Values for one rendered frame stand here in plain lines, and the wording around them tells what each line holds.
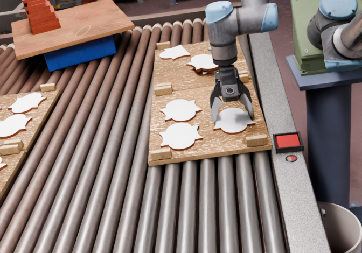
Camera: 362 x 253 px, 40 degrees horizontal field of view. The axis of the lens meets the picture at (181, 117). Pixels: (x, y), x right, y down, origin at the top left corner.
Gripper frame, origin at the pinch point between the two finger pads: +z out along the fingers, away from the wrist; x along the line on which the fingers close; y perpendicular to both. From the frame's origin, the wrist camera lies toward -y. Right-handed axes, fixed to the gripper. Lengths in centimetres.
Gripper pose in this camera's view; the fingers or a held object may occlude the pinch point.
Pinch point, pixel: (232, 119)
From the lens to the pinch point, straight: 150.1
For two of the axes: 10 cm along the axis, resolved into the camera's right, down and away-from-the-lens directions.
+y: -0.2, -4.8, 8.7
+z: 1.6, 8.6, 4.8
